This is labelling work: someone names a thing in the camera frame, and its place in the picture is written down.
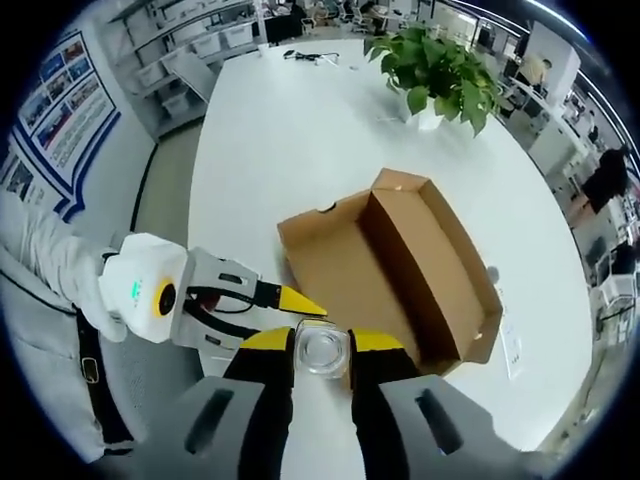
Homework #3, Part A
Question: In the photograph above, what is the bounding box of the shelving with white bins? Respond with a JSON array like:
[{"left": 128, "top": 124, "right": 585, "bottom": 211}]
[{"left": 106, "top": 0, "right": 262, "bottom": 137}]

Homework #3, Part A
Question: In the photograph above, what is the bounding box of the white bottle with red label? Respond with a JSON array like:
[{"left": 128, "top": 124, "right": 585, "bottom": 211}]
[{"left": 293, "top": 319, "right": 352, "bottom": 380}]

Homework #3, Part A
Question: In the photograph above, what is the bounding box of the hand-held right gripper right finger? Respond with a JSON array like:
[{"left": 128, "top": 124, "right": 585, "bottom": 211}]
[{"left": 347, "top": 327, "right": 502, "bottom": 480}]

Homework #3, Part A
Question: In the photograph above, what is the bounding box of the brown cardboard shoe box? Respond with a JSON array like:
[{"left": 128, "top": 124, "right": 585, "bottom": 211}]
[{"left": 276, "top": 167, "right": 504, "bottom": 380}]

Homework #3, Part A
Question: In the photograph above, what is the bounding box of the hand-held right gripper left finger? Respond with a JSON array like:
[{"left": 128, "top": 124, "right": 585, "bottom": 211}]
[{"left": 164, "top": 327, "right": 297, "bottom": 480}]

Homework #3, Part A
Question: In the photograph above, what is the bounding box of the green potted plant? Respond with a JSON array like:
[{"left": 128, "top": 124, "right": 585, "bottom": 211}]
[{"left": 363, "top": 24, "right": 505, "bottom": 140}]

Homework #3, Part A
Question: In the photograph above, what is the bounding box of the dark cable on table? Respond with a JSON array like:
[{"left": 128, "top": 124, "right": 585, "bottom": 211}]
[{"left": 281, "top": 46, "right": 342, "bottom": 65}]

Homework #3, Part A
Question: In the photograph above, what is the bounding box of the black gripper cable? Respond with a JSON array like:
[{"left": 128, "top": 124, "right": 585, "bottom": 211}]
[{"left": 185, "top": 285, "right": 261, "bottom": 337}]

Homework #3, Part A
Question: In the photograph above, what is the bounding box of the black shoulder strap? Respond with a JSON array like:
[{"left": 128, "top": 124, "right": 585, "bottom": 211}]
[{"left": 74, "top": 308, "right": 137, "bottom": 447}]

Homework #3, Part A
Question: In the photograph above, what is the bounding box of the table power socket strip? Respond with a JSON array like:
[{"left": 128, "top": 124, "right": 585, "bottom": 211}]
[{"left": 501, "top": 308, "right": 525, "bottom": 382}]

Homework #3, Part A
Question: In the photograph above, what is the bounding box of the wall poster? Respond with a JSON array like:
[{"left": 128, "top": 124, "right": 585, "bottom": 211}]
[{"left": 0, "top": 28, "right": 122, "bottom": 222}]

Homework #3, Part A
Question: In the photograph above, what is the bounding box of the person's torso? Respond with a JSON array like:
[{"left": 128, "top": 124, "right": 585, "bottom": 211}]
[{"left": 0, "top": 279, "right": 147, "bottom": 464}]

